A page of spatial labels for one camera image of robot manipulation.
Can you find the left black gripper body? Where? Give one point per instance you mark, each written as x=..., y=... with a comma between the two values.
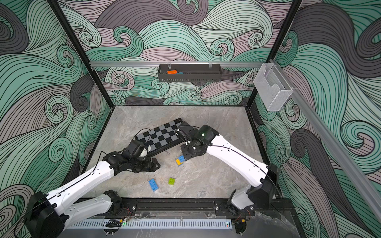
x=141, y=165

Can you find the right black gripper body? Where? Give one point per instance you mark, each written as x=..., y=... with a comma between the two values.
x=190, y=150

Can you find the light blue long brick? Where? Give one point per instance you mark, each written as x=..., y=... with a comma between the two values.
x=153, y=185
x=181, y=159

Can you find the yellow square brick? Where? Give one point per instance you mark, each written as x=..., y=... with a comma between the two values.
x=178, y=162

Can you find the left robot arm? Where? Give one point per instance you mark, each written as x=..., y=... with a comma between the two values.
x=49, y=214

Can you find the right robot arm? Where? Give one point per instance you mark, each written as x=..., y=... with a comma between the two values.
x=262, y=178

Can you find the black grey chessboard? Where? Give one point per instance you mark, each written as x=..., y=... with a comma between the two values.
x=161, y=138

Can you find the lime green square brick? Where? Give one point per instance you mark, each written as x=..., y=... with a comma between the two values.
x=171, y=181

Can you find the orange block in tray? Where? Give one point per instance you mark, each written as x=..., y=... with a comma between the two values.
x=172, y=71

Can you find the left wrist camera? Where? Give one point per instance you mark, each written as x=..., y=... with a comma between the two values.
x=137, y=149

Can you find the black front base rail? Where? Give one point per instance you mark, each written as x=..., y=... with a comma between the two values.
x=206, y=206

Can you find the black wall tray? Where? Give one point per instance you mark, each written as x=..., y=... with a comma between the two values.
x=198, y=73

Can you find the white slotted cable duct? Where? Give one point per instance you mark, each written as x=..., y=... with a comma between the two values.
x=182, y=223

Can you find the aluminium rail back wall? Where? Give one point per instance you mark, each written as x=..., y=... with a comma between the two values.
x=135, y=63

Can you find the aluminium rail wall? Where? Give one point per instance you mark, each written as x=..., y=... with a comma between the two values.
x=135, y=63
x=364, y=186

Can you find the clear plastic wall bin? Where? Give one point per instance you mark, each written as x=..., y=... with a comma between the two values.
x=272, y=86

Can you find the aluminium rail right wall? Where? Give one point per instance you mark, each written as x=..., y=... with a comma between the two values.
x=364, y=186

